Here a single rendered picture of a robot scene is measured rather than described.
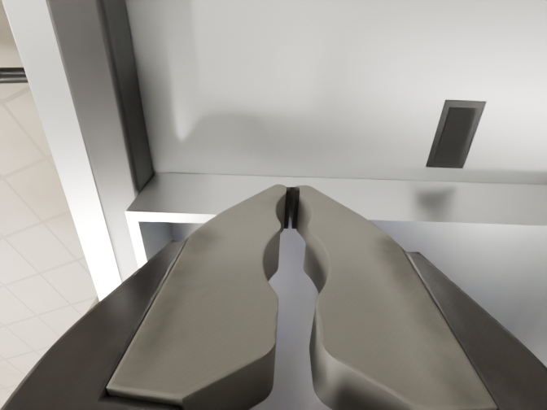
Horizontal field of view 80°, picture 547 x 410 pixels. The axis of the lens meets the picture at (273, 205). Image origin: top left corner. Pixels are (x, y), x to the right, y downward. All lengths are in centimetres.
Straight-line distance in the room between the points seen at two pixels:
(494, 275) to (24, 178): 140
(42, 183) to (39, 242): 29
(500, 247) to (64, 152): 22
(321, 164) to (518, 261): 12
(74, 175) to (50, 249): 142
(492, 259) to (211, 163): 15
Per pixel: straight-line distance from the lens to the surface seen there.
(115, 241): 17
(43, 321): 196
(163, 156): 16
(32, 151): 138
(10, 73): 118
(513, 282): 23
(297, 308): 20
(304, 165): 15
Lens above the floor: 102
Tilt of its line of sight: 60 degrees down
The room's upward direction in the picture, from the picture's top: 177 degrees counter-clockwise
